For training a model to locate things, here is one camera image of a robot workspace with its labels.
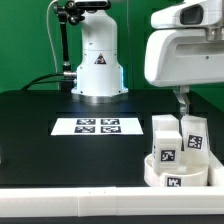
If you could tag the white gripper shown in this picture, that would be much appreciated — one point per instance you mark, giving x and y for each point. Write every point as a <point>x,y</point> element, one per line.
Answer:
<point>183,57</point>

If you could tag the white round stool seat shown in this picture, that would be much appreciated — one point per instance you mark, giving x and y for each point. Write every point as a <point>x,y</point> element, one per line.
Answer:
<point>187,175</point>

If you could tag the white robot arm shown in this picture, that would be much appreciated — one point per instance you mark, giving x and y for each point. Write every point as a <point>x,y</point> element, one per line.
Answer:
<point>99,74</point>

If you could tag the white marker sheet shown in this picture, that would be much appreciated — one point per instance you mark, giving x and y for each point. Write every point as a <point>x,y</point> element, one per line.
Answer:
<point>96,126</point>

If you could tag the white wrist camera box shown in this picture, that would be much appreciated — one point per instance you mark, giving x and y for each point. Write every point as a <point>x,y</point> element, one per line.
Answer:
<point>189,14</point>

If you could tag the white L-shaped wall fixture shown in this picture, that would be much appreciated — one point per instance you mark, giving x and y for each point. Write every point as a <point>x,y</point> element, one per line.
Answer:
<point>117,201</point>

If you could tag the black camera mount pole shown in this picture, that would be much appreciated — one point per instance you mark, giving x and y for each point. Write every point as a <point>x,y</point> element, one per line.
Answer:
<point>73,12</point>

